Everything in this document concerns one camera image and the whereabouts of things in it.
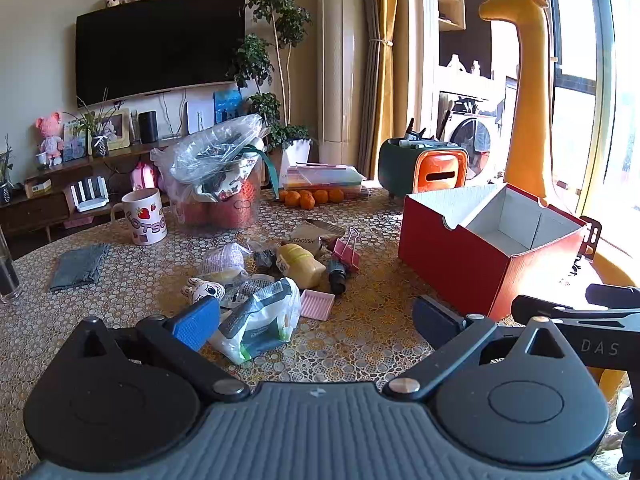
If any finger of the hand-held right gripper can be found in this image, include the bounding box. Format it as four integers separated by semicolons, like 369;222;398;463
511;294;577;323
585;283;640;309

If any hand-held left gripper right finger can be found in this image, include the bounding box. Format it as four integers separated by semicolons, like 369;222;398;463
382;294;581;402

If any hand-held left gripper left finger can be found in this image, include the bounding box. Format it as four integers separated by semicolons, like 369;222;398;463
70;296;251;403

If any white green wipes packet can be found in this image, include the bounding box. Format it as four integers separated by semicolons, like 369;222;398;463
207;277;302;366

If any red cardboard box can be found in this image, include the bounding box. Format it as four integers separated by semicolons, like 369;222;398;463
398;182;592;322

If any purple print bread packet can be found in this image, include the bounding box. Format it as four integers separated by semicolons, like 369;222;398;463
200;242;252;284

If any yellow squishy toy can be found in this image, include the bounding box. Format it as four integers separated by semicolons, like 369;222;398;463
275;243;327;290

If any patterned lace desktop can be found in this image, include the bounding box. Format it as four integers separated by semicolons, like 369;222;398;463
0;186;623;403

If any person's right hand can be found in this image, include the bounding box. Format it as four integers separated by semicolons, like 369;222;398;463
616;394;640;476

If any white cartoon face toy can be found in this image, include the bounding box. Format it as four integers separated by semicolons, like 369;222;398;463
180;277;226;307

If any silver blister pack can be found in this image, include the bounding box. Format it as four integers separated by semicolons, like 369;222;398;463
220;274;277;309

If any black snack packet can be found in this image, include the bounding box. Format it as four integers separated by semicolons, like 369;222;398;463
249;239;282;272

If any small black bottle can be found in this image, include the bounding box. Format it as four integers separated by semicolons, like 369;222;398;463
327;258;349;295

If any white strawberry print mug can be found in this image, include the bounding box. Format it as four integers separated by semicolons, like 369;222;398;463
109;187;169;246

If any clear container with apples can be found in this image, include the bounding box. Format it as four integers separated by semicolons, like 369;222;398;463
164;159;264;234

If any pink binder clip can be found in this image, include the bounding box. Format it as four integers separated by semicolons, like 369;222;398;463
327;227;362;274

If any pink ribbed tray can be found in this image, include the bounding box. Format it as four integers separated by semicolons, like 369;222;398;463
299;288;336;322

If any grey folded cloth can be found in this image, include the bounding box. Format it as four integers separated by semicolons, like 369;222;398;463
49;243;111;292

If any beige printed sachet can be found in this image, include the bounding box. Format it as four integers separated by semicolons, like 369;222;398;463
289;219;347;249

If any pink toy backpack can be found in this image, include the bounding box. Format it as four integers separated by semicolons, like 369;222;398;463
130;161;160;192

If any green orange desk organizer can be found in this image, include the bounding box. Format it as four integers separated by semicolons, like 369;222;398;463
378;137;470;199

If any white router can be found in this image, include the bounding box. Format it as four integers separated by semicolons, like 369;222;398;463
63;175;111;212

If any pile of tangerines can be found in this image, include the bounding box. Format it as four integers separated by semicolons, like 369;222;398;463
278;187;346;210

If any clear plastic bag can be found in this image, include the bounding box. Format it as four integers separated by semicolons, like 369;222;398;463
150;113;266;187

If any white washing machine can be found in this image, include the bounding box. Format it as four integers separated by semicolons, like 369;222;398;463
439;91;507;182

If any bunch of pens and brushes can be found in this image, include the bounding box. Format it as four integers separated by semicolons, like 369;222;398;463
398;100;458;151

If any clear drinking glass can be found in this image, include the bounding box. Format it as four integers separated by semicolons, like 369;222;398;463
0;224;24;304

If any wooden television cabinet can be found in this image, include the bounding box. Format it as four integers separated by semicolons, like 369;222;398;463
0;134;282;247

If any yellow giraffe figure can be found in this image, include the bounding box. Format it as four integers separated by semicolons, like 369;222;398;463
478;0;640;402

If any potted green tree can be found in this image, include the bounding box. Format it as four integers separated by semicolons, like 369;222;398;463
227;0;314;177

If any black cylinder speaker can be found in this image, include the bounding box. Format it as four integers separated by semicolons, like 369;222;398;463
138;109;159;145

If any grass plant in vase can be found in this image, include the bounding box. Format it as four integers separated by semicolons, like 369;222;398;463
74;87;124;159

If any white flat panel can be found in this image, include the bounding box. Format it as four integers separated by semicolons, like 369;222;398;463
186;99;216;135

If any blue picture card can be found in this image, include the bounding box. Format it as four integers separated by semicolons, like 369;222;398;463
213;89;245;125

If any pink plush bear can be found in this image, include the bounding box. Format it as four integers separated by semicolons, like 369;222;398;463
34;112;65;167

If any yellow curtain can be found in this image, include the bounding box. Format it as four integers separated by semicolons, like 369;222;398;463
357;0;422;182

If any black television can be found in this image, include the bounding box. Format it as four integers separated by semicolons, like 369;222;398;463
75;0;247;109

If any beige standing air conditioner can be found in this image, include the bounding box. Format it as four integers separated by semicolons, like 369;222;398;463
317;0;371;167

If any teal ribbon strap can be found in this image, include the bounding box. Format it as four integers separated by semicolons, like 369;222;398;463
242;144;280;200

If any yellow photo frame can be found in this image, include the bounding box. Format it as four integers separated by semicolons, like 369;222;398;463
88;108;132;154

